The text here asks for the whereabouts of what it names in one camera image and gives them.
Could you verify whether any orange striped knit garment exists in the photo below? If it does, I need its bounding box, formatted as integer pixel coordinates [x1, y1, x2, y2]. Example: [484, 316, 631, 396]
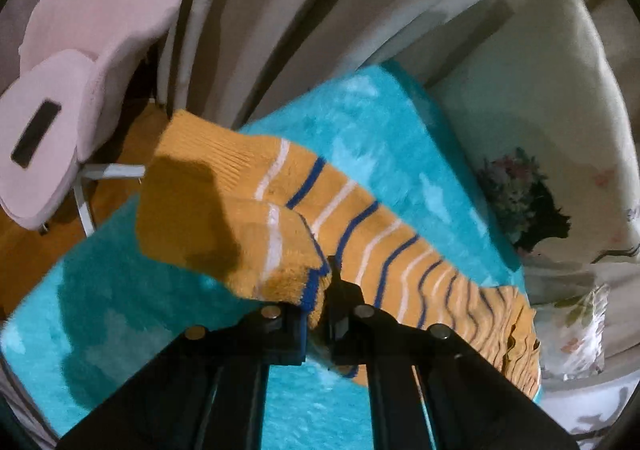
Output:
[136, 110, 543, 400]

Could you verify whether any floral white pillow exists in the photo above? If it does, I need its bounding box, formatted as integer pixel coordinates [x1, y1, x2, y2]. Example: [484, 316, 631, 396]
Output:
[431, 0, 640, 265]

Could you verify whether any turquoise fluffy mat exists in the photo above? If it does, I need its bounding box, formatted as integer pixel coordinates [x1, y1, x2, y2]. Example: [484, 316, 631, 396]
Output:
[0, 61, 544, 450]

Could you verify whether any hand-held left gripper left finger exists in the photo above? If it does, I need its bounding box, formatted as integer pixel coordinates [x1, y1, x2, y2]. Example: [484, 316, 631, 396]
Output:
[56, 304, 308, 450]

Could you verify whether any pink padded chair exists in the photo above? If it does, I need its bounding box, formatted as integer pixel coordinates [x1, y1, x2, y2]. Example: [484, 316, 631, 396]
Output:
[0, 0, 183, 237]

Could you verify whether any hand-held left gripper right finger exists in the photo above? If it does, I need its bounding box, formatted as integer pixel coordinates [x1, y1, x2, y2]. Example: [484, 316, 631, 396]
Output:
[326, 255, 581, 450]

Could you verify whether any beige curtain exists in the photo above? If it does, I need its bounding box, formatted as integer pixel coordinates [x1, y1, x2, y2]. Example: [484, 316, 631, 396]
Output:
[157, 0, 586, 130]

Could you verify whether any small floral cushion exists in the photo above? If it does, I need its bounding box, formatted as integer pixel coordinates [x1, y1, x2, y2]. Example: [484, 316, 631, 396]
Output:
[532, 283, 611, 381]

